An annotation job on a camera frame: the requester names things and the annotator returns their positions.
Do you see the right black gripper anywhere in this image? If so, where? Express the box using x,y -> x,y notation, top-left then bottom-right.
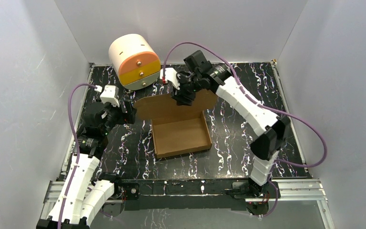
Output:
170,73 -> 203,107

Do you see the brown cardboard box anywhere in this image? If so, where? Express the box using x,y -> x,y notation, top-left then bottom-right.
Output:
134,90 -> 217,159

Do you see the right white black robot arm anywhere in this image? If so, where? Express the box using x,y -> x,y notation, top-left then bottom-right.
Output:
161,50 -> 291,198

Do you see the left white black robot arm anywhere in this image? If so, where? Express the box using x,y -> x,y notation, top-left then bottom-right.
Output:
36,101 -> 136,229

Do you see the round white drawer cabinet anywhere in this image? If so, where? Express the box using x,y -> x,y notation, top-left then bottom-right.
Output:
108,34 -> 161,91

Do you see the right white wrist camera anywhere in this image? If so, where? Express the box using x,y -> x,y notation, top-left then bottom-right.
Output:
160,67 -> 180,90

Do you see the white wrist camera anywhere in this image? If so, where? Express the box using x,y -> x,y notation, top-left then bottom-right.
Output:
160,67 -> 180,90
100,85 -> 120,107

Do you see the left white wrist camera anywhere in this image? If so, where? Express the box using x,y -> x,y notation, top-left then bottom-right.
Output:
100,85 -> 120,107

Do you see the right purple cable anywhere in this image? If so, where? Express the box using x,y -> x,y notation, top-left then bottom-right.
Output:
163,42 -> 328,219

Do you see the aluminium front rail frame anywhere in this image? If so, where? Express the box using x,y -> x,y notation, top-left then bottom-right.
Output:
37,178 -> 335,229

